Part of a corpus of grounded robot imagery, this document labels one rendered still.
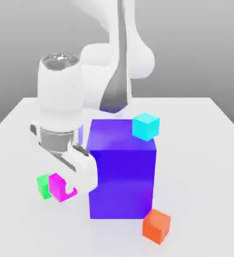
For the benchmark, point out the small cyan cube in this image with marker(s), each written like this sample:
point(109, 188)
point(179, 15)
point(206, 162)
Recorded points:
point(145, 127)

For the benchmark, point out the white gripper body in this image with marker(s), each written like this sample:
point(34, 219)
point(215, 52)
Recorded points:
point(84, 172)

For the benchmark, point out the small magenta cube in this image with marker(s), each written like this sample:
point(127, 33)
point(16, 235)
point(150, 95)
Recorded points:
point(56, 187)

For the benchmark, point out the small green cube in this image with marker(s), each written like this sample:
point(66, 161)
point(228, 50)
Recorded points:
point(42, 185)

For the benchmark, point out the large blue box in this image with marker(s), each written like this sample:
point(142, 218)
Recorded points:
point(122, 176)

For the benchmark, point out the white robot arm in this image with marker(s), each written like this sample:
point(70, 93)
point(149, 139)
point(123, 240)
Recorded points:
point(60, 90)

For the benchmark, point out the small orange cube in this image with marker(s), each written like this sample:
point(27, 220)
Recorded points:
point(155, 226)

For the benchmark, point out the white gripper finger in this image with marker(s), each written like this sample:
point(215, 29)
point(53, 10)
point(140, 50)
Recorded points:
point(69, 188)

